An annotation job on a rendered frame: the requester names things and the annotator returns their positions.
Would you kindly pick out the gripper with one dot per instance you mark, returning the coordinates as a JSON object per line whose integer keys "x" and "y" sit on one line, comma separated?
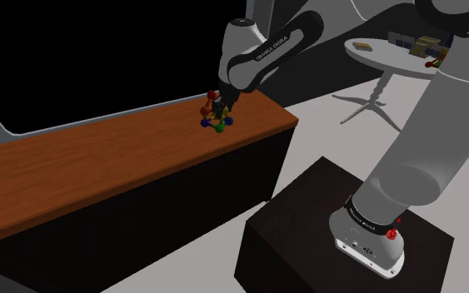
{"x": 227, "y": 98}

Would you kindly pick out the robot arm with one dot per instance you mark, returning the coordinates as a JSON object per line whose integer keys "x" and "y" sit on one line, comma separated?
{"x": 429, "y": 134}

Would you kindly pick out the colourful ball and stick toy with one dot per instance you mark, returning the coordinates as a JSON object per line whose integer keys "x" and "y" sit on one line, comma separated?
{"x": 219, "y": 128}

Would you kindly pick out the wooden top dark cabinet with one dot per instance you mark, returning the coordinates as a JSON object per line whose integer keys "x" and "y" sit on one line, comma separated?
{"x": 96, "y": 158}

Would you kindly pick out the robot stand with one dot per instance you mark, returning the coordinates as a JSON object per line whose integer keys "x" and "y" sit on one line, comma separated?
{"x": 299, "y": 227}

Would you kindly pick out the round white pedestal table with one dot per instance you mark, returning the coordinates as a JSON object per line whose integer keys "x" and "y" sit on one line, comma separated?
{"x": 384, "y": 57}

